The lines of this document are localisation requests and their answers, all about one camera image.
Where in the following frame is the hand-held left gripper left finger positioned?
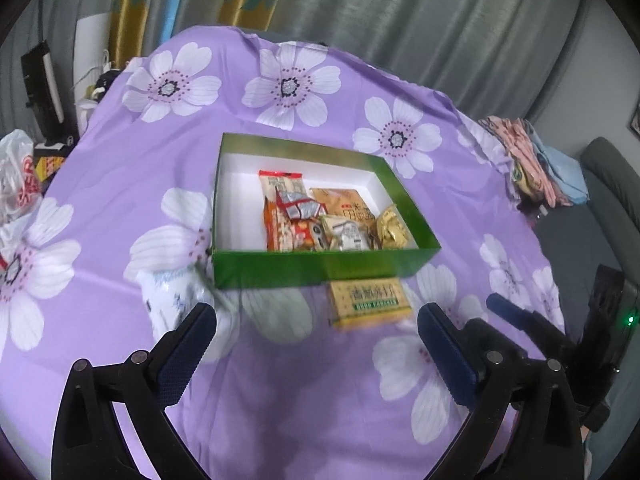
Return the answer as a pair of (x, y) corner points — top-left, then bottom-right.
(50, 302), (218, 480)

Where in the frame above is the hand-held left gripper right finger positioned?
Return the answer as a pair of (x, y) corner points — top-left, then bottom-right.
(417, 302), (586, 480)

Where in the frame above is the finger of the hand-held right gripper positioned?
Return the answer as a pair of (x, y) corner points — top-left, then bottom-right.
(486, 292), (571, 361)

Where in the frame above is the white blue snack packet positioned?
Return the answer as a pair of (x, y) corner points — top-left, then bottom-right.
(136, 267), (221, 333)

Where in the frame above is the yellow green cracker packet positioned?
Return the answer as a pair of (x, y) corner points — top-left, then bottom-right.
(327, 278), (413, 330)

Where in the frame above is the green cardboard box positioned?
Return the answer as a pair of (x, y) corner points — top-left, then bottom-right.
(210, 132), (442, 291)

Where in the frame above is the small red white packet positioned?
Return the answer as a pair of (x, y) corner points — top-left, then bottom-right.
(320, 214), (373, 252)

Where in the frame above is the clear red-edged snack packet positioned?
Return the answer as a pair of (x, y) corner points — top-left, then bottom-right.
(276, 190), (328, 221)

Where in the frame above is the orange puffed snack packet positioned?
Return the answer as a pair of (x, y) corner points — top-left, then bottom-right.
(310, 187), (376, 221)

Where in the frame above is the grey sofa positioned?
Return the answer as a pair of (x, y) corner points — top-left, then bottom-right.
(535, 137), (640, 311)

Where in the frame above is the gold snack packet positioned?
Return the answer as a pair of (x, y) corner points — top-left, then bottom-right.
(375, 203), (418, 250)

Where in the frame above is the stack of folded clothes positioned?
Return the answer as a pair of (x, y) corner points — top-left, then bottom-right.
(477, 116), (591, 211)

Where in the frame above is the long orange snack packet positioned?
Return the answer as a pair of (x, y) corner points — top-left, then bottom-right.
(257, 170), (306, 253)

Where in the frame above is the small red snack packet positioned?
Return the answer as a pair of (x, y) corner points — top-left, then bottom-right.
(292, 217), (326, 252)

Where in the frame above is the purple floral cloth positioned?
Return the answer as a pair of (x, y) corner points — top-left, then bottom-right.
(0, 25), (568, 480)

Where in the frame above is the yellow box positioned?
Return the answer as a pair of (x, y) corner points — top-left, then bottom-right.
(37, 155), (68, 183)

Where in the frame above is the white red plastic bag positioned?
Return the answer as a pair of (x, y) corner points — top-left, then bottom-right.
(0, 129), (45, 286)

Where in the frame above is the pile of small clutter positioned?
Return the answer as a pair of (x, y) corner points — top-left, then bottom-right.
(75, 72), (126, 111)

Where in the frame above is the grey curtain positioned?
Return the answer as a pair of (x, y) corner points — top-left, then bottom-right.
(40, 0), (596, 126)

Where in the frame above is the white tall appliance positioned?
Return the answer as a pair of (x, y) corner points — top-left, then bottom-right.
(74, 11), (112, 106)

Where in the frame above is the gold deer-print curtain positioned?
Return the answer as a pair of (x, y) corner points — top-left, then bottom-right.
(107, 0), (293, 68)

